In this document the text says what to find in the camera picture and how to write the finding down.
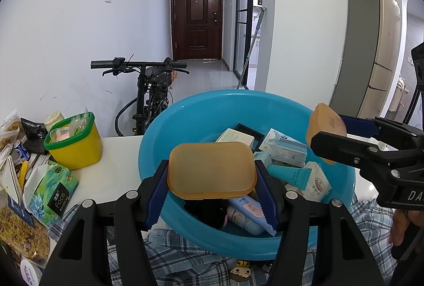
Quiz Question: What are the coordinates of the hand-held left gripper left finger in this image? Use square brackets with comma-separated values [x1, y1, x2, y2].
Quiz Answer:
[39, 158, 169, 286]

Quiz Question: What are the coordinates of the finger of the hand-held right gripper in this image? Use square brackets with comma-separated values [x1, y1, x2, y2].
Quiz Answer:
[339, 114, 424, 154]
[310, 130, 395, 174]

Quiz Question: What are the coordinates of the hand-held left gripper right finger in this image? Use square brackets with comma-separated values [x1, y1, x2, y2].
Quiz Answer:
[254, 159, 386, 286]

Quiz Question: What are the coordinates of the brown orange plastic box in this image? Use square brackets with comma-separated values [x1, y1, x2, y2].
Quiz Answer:
[305, 103, 348, 165]

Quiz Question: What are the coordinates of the light orange plastic box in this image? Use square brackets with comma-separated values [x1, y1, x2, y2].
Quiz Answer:
[166, 142, 258, 200]

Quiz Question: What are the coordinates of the small cartoon figurine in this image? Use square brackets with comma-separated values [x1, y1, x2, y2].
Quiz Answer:
[230, 260, 252, 281]

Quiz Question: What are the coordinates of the blue plastic basin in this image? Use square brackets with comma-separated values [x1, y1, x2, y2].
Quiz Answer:
[138, 90, 356, 261]

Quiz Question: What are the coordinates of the white desktop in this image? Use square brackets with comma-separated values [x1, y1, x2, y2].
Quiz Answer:
[63, 135, 398, 207]

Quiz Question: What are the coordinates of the person's right hand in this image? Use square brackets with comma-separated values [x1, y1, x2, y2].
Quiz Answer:
[388, 207, 414, 246]

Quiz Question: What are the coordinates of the pale blue lotion tube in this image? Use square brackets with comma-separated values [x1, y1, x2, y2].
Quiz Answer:
[227, 196, 270, 235]

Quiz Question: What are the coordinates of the teal tube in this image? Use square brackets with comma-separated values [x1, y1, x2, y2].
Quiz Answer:
[267, 164, 305, 189]

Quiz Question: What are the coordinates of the small teal box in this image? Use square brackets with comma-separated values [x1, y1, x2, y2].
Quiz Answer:
[254, 151, 273, 171]

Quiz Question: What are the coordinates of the white wipes packet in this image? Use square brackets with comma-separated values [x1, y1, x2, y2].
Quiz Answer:
[285, 161, 332, 202]

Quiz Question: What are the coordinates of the black plush cloth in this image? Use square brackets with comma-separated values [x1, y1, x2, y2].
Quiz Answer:
[184, 198, 229, 230]

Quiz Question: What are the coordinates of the white and blue box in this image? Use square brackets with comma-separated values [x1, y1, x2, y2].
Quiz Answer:
[260, 128, 308, 167]

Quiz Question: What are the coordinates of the blue plaid cloth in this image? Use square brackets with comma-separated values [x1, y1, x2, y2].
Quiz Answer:
[48, 196, 398, 286]

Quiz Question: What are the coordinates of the white cardboard box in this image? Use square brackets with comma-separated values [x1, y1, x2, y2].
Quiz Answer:
[215, 128, 255, 148]

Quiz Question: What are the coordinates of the black tray box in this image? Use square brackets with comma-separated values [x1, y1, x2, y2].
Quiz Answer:
[233, 123, 265, 152]

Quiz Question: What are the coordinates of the beige refrigerator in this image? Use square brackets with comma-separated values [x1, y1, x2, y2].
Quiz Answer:
[328, 0, 403, 119]

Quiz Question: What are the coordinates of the yellow container with green rim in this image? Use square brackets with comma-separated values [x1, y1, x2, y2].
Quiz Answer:
[44, 112, 103, 170]

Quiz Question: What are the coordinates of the black bicycle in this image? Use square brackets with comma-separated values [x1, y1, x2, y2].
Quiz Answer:
[90, 54, 190, 137]

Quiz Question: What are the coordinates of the green floral tissue pack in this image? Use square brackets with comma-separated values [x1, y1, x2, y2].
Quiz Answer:
[25, 160, 79, 227]

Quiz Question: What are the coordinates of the jar with white lid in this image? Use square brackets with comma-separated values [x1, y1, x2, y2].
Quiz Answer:
[44, 110, 65, 132]

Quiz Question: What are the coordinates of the black snack bag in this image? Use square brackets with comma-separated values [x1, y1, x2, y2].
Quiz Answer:
[20, 118, 48, 154]

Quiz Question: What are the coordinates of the clear granola bag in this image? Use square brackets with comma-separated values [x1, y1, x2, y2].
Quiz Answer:
[0, 190, 50, 265]

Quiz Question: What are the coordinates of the blue and white packet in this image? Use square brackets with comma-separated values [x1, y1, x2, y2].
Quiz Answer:
[13, 140, 32, 162]

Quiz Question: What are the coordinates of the white snack packet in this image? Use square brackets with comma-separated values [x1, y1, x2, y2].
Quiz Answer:
[0, 147, 24, 205]

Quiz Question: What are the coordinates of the white round tub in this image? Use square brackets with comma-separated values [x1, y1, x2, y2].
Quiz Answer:
[20, 259, 43, 286]

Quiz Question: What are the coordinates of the black framed glass door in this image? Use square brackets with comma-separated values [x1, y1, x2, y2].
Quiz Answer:
[233, 0, 264, 75]

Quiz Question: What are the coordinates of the clear cookie bag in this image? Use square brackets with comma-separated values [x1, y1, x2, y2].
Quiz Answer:
[0, 109, 22, 154]

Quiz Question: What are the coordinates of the dark brown door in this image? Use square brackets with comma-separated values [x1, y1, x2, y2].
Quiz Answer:
[170, 0, 224, 61]

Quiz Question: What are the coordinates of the mop with metal handle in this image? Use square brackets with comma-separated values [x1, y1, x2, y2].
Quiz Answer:
[236, 7, 267, 90]

